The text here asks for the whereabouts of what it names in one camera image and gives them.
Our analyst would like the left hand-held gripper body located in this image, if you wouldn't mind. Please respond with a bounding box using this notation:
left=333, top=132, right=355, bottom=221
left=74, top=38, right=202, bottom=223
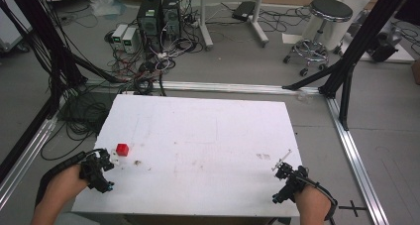
left=78, top=148, right=116, bottom=194

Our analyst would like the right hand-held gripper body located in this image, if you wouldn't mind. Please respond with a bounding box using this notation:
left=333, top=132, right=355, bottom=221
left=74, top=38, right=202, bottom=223
left=271, top=162, right=310, bottom=205

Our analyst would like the red cube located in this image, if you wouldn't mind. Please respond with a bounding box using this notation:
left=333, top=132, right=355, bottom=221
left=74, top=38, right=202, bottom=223
left=115, top=143, right=131, bottom=158

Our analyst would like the person's right hand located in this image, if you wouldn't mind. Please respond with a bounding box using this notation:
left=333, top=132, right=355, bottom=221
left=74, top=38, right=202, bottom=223
left=293, top=183, right=332, bottom=220

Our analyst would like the person's left hand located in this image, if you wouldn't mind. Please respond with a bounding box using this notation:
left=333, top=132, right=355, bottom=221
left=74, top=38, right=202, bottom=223
left=52, top=164, right=90, bottom=205

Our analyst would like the grey power supply unit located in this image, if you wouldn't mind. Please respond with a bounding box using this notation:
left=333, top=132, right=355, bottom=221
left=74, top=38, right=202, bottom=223
left=111, top=23, right=129, bottom=51
left=121, top=26, right=140, bottom=55

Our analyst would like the white metal stand leg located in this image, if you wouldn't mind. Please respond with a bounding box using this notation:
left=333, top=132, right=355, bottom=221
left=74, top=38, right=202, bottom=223
left=197, top=0, right=214, bottom=52
left=249, top=0, right=270, bottom=49

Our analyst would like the large black computer tower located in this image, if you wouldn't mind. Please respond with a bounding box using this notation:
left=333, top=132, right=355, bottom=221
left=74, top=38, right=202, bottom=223
left=136, top=0, right=163, bottom=54

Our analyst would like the black device on platform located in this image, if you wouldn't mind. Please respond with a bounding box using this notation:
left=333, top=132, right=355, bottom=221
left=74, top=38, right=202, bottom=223
left=366, top=28, right=403, bottom=63

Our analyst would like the clear plastic bag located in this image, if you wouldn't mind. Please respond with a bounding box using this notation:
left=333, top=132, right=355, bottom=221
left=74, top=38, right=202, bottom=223
left=88, top=0, right=128, bottom=19

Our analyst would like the flat black box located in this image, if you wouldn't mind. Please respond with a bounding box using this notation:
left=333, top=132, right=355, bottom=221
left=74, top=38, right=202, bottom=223
left=231, top=0, right=258, bottom=23

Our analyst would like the slim black computer tower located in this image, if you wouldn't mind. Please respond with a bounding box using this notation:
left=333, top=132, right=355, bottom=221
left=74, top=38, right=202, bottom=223
left=160, top=0, right=182, bottom=42

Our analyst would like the black round stool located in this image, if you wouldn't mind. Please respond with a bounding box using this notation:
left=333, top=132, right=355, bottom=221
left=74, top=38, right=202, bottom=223
left=282, top=0, right=355, bottom=77

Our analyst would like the white floor platform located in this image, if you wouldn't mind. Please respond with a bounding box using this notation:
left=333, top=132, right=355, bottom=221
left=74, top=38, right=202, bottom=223
left=341, top=36, right=416, bottom=64

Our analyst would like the white board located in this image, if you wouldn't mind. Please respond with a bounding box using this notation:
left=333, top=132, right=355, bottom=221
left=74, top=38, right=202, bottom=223
left=0, top=0, right=33, bottom=54

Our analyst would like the coil of black floor cables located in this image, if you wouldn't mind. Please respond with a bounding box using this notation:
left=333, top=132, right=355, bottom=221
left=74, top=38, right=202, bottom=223
left=40, top=85, right=112, bottom=163

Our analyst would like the long aluminium floor rail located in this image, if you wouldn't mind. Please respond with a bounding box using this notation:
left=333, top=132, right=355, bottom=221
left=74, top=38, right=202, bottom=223
left=83, top=78, right=330, bottom=98

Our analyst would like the tangle of computer cables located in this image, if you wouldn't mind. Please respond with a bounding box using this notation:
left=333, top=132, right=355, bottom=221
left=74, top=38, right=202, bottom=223
left=104, top=6, right=203, bottom=97

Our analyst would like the black frame with cable bundle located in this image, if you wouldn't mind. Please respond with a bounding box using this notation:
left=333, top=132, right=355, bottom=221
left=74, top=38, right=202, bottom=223
left=0, top=0, right=131, bottom=183

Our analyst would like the black metal frame strut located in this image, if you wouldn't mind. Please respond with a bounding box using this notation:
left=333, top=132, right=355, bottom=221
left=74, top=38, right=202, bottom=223
left=281, top=0, right=418, bottom=132

